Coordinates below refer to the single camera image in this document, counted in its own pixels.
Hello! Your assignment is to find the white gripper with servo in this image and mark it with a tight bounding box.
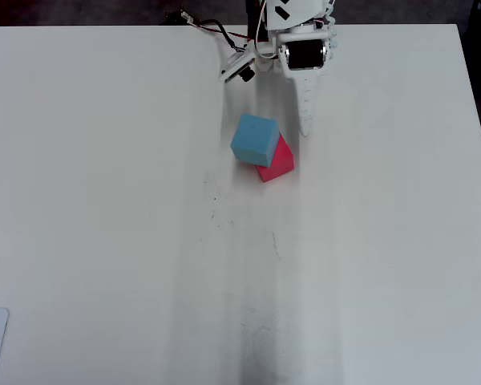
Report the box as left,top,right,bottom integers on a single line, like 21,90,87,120
259,23,338,139

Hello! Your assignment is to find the blue foam cube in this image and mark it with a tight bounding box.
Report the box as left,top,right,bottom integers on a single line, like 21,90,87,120
229,112,280,168

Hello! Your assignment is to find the red foam cube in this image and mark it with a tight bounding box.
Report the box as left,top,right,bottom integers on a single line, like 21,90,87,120
255,133,297,184

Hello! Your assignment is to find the white spiral cable wrap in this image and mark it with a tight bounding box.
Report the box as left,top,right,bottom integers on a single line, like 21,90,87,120
322,0,340,62

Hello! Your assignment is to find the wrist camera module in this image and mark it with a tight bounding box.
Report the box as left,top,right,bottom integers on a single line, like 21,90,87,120
217,43,258,85

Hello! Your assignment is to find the white servo cable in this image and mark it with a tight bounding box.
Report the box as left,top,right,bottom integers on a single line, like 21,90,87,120
254,0,272,57

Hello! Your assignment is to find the black and red cable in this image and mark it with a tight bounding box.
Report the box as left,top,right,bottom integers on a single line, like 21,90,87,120
182,10,253,54

